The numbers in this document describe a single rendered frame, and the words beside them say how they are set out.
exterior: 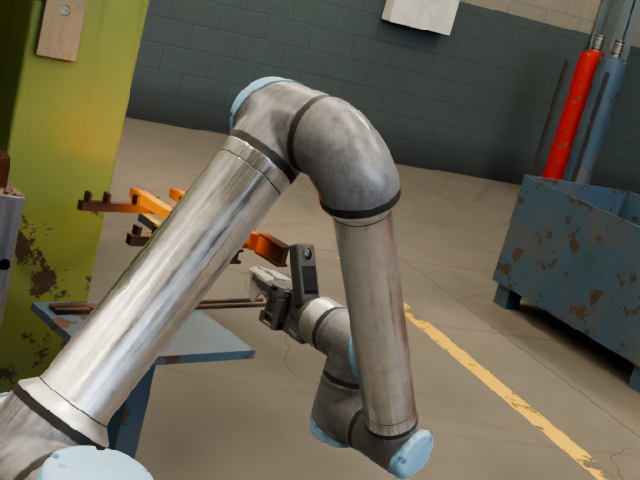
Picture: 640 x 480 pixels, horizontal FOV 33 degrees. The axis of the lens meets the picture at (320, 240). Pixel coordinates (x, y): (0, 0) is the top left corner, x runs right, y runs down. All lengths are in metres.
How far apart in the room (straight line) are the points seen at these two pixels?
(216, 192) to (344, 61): 7.65
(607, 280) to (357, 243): 3.89
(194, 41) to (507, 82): 2.97
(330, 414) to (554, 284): 3.81
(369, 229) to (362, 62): 7.71
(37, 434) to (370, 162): 0.56
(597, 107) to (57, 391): 7.74
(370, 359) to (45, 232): 1.13
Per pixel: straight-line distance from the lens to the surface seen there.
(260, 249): 2.24
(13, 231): 2.32
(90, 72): 2.48
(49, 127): 2.48
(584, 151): 8.98
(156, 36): 8.53
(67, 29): 2.43
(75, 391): 1.46
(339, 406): 1.84
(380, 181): 1.45
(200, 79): 8.68
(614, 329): 5.29
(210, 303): 2.61
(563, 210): 5.58
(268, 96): 1.53
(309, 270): 1.94
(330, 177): 1.44
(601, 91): 8.93
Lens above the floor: 1.52
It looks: 14 degrees down
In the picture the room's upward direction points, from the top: 15 degrees clockwise
